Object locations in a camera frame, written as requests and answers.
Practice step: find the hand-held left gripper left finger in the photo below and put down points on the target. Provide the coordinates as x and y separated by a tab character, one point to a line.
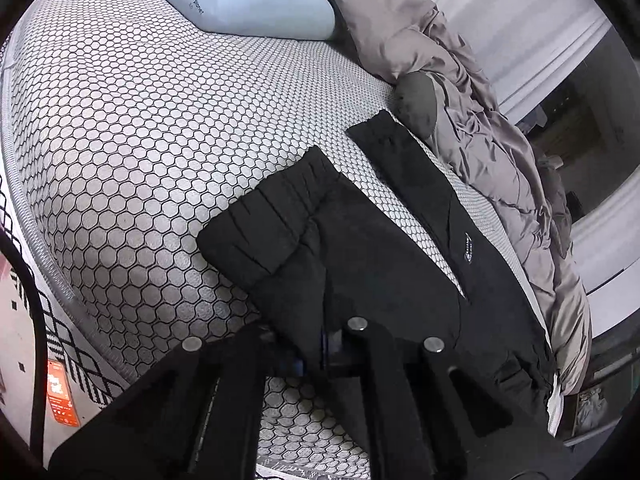
280	360

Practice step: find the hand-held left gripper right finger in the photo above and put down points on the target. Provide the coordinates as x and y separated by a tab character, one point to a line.
332	347

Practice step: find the black pants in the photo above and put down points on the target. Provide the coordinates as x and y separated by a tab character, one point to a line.
375	240

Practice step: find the orange mattress label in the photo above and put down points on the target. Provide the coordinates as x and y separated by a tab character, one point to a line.
60	392

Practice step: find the honeycomb patterned mattress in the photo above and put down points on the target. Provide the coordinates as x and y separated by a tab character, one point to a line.
150	135

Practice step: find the grey-brown duvet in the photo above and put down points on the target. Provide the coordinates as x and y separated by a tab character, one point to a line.
475	125

